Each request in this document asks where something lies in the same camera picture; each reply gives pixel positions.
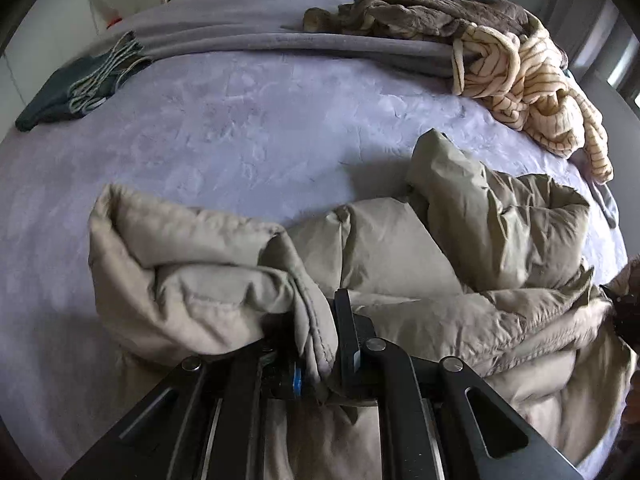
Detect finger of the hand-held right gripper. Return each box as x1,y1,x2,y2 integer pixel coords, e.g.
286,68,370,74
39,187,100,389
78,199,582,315
599,280,640,353

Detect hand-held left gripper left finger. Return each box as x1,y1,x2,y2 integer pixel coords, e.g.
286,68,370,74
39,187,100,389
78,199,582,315
62,342,304,480

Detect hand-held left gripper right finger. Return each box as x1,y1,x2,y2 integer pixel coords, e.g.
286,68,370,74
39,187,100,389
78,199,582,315
334,288,584,480

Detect grey folded blanket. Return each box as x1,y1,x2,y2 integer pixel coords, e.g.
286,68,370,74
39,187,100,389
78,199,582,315
120,0,463,79

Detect brown fleece blanket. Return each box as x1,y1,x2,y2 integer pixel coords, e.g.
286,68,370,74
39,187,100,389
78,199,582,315
302,0,551,50

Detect beige puffer jacket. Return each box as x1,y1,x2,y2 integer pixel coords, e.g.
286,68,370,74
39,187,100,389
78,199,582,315
87,129,640,480

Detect grey upholstered bed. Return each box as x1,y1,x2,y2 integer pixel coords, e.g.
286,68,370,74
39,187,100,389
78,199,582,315
0,0,631,480

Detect dark folded jeans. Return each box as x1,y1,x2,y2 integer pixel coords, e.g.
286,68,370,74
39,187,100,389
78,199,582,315
15,30,153,132

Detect cream striped fleece robe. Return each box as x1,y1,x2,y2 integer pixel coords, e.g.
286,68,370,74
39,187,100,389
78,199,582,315
451,25,614,184

